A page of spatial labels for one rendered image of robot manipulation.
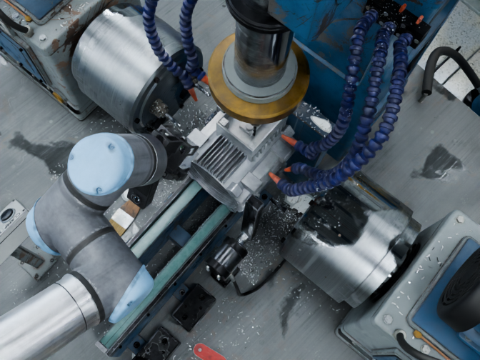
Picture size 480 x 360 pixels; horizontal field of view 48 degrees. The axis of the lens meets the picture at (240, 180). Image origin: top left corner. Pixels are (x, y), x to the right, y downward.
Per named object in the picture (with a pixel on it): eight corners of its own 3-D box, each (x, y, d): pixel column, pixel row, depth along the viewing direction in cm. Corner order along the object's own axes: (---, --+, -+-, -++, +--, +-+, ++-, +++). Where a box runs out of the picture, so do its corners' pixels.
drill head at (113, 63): (114, 12, 146) (94, -55, 123) (217, 92, 140) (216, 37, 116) (46, 74, 140) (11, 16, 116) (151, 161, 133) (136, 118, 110)
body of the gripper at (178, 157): (201, 147, 105) (177, 149, 94) (177, 181, 107) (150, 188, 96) (172, 123, 107) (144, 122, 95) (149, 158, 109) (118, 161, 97)
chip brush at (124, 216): (147, 174, 144) (146, 173, 143) (162, 184, 143) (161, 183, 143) (97, 236, 139) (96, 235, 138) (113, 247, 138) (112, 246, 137)
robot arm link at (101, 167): (50, 166, 81) (91, 119, 79) (96, 161, 93) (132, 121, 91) (89, 212, 80) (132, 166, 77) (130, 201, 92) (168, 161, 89)
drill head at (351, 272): (308, 163, 135) (327, 121, 111) (446, 269, 127) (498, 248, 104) (244, 238, 128) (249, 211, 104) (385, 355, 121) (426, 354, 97)
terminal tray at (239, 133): (250, 98, 122) (251, 82, 115) (286, 126, 120) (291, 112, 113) (214, 135, 119) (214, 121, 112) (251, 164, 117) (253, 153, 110)
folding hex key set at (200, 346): (229, 359, 130) (229, 359, 129) (222, 371, 129) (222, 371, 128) (198, 340, 131) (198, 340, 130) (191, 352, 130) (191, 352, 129)
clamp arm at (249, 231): (247, 224, 121) (253, 190, 97) (257, 233, 120) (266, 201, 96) (237, 236, 120) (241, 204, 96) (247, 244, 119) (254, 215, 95)
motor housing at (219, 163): (233, 116, 137) (236, 78, 119) (292, 161, 134) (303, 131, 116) (181, 171, 132) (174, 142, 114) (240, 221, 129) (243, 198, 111)
